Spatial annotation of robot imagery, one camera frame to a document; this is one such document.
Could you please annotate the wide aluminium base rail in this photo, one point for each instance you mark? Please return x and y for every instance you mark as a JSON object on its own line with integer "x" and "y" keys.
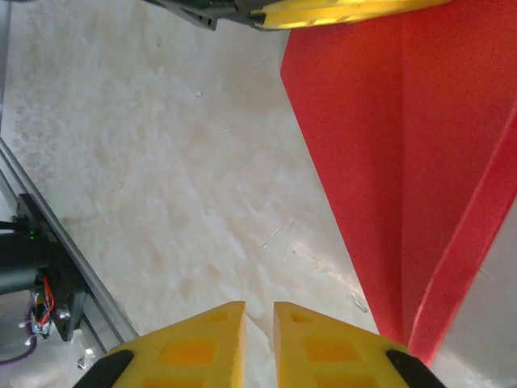
{"x": 101, "y": 307}

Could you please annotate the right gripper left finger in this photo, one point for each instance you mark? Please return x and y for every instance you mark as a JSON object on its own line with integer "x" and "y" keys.
{"x": 186, "y": 355}

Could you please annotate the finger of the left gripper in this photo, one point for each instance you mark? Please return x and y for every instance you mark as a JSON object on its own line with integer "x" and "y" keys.
{"x": 315, "y": 18}
{"x": 315, "y": 2}

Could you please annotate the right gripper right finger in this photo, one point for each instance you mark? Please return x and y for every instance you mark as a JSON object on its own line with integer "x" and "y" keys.
{"x": 331, "y": 355}

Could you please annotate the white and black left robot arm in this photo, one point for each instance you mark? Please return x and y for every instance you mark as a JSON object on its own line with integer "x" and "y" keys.
{"x": 16, "y": 258}

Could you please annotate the red paper sheet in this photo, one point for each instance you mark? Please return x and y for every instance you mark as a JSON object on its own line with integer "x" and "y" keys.
{"x": 363, "y": 141}

